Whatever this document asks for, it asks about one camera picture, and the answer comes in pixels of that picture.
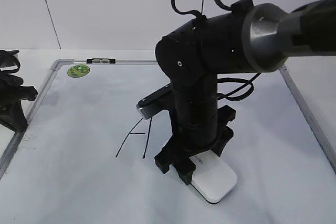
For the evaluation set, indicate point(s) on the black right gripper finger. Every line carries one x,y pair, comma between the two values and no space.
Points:
185,170
219,147

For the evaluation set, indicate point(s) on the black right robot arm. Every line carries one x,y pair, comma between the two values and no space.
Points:
203,52

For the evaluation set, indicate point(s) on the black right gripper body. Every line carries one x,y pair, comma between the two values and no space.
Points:
200,136

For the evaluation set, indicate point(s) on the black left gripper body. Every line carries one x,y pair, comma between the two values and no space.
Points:
12,90

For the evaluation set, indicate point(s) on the white framed whiteboard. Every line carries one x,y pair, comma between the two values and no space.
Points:
87,157

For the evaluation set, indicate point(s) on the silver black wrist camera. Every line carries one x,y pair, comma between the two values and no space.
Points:
155,104

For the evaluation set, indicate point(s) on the white rectangular board eraser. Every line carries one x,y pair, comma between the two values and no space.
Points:
213,178

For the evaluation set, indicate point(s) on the round green sticker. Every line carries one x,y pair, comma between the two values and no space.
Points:
78,71

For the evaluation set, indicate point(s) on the black silver hanging clip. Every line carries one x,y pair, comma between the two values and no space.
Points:
100,61

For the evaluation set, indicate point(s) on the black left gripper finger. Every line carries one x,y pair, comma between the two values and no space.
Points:
13,118

